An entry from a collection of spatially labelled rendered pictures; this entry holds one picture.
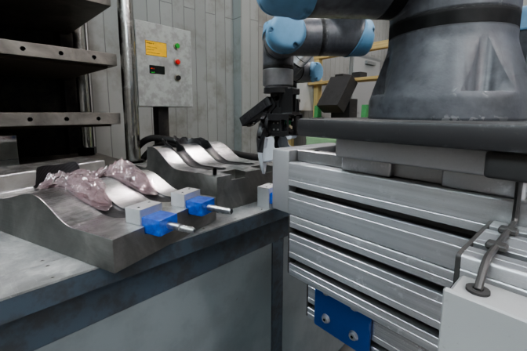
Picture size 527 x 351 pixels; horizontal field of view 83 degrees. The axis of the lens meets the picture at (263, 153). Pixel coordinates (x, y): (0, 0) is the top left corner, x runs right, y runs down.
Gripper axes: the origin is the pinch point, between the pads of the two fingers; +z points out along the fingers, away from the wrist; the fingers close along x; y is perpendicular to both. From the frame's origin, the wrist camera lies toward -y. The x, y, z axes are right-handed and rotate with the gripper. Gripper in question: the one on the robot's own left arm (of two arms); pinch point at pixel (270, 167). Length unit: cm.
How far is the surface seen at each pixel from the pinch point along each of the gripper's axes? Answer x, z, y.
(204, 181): -11.6, 3.3, -12.4
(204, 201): -23.4, 3.5, -0.1
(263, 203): -2.6, 9.1, -0.2
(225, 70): 231, -68, -223
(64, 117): -12, -12, -89
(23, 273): -50, 10, -12
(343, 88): 320, -46, -100
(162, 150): -6.2, -2.2, -35.9
